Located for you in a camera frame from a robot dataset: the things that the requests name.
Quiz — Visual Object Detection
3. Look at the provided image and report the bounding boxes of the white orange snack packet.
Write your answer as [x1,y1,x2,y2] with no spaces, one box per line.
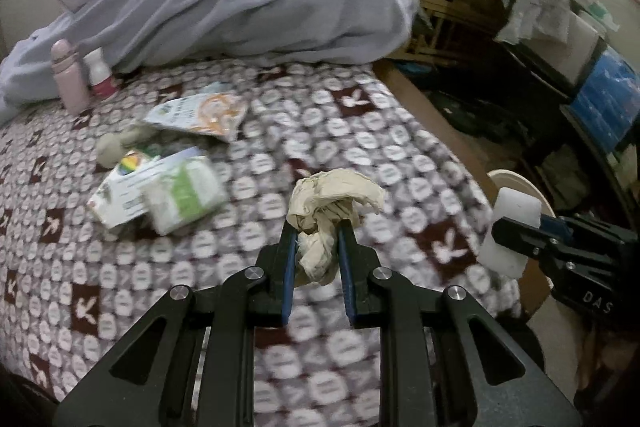
[142,93,251,143]

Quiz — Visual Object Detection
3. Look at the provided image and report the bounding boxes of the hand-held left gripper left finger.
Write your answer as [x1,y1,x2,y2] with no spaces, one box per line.
[52,219,300,427]

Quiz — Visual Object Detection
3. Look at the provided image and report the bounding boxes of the white green tissue pack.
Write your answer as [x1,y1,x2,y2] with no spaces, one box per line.
[140,156,228,236]

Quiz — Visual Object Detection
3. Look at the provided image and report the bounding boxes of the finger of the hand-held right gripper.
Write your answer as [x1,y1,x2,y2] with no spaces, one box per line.
[539,213,627,241]
[491,216,617,274]

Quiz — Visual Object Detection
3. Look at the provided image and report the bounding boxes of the white pill bottle pink label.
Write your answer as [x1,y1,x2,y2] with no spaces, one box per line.
[82,48,121,100]

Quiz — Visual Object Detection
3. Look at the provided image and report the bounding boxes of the grey maroon printed blanket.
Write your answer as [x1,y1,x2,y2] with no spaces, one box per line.
[0,60,521,408]

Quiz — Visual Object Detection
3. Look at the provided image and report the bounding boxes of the white foam block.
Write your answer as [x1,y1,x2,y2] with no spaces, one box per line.
[480,187,543,279]

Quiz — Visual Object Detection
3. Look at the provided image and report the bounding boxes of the beige paper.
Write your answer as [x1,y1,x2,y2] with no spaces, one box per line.
[287,170,387,288]

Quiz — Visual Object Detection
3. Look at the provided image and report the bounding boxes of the small white plush toy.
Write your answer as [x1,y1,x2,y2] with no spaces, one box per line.
[96,127,153,169]

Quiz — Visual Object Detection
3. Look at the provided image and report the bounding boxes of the blue plastic-wrapped package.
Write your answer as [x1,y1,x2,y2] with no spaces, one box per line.
[570,50,640,153]

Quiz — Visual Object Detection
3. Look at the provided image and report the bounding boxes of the wooden bed frame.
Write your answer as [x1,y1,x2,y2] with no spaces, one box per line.
[372,62,501,198]

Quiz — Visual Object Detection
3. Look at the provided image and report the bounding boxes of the green white medicine box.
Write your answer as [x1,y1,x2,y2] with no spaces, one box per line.
[87,146,201,228]

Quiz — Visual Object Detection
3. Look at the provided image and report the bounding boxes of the cream plastic bin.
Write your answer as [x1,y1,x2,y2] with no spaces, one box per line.
[486,168,557,315]

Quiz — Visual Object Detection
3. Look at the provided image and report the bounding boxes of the pink thermos bottle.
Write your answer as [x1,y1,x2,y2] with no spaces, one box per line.
[50,40,93,115]

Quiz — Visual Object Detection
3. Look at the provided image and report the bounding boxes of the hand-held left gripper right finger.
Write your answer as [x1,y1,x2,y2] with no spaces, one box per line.
[337,219,583,427]

